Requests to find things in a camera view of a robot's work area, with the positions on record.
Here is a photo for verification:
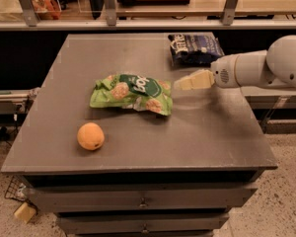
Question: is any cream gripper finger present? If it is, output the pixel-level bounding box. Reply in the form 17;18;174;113
174;69;214;90

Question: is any green rice chip bag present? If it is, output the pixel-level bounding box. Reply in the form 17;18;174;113
90;74;173;116

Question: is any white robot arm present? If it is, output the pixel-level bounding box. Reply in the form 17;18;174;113
174;35;296;90

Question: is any dark blue chip bag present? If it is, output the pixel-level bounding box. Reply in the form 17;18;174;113
168;33;224;65

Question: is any orange snack bag on shelf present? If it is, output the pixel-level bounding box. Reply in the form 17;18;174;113
31;0;61;20

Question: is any grey cabinet with drawers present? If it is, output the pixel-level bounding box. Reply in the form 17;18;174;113
2;34;276;237

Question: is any orange fruit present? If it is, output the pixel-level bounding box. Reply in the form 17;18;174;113
77;122;105;151

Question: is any upper drawer knob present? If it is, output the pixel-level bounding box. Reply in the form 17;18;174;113
138;197;148;208

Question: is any drawer knob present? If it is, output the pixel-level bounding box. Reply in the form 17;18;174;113
141;225;150;234
138;197;148;208

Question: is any lower drawer knob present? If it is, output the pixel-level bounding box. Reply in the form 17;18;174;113
141;225;150;234

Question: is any cream foam block on floor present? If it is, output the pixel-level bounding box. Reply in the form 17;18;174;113
14;202;37;223

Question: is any metal shelf rail frame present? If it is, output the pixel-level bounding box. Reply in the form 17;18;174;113
0;0;296;31

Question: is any black wire basket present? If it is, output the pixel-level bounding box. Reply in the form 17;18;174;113
4;177;27;201

